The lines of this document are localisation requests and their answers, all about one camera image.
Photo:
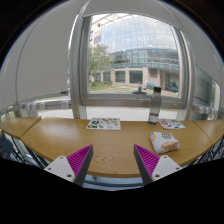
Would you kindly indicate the clear grey water bottle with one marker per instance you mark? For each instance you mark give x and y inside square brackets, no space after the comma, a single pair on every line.
[154,106]

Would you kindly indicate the sticker sheet with red circle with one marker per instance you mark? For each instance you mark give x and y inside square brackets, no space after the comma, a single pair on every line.
[171,124]

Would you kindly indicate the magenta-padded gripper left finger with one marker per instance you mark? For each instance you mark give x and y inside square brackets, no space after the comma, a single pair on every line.
[63,167]

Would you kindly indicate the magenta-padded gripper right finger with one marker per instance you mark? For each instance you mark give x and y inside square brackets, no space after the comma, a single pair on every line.
[161,167]

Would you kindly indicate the large white sticker sheet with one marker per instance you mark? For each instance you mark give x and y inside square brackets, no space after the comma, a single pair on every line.
[103,123]

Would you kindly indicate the white window frame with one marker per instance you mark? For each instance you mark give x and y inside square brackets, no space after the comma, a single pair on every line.
[116,101]

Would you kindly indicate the white wall socket trunking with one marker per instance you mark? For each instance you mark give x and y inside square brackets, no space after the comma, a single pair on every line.
[43,106]
[203,109]

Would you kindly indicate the glass office building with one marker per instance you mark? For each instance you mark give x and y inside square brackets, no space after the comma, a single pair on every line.
[140,36]

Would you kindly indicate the green tree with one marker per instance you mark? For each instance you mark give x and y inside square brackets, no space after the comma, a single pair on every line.
[98,60]

